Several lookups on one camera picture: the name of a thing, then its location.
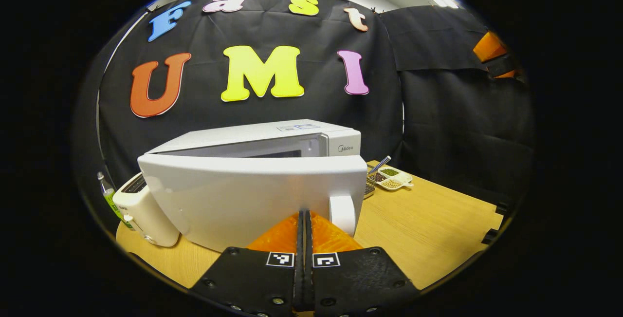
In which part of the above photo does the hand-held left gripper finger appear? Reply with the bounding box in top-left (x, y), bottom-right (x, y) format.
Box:
top-left (304, 210), bottom-right (420, 317)
top-left (190, 210), bottom-right (305, 317)

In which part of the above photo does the white microwave oven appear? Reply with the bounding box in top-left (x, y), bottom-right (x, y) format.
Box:
top-left (138, 119), bottom-right (368, 253)

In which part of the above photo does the white divided condiment tray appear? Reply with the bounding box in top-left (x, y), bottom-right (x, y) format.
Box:
top-left (376, 165), bottom-right (414, 191)

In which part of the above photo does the white toaster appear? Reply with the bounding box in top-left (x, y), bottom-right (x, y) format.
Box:
top-left (112, 173), bottom-right (180, 248)

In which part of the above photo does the black backdrop cloth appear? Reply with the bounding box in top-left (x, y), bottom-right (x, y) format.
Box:
top-left (73, 0), bottom-right (536, 220)

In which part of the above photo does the green label drink bottle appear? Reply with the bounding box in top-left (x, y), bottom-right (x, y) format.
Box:
top-left (96, 171), bottom-right (133, 231)

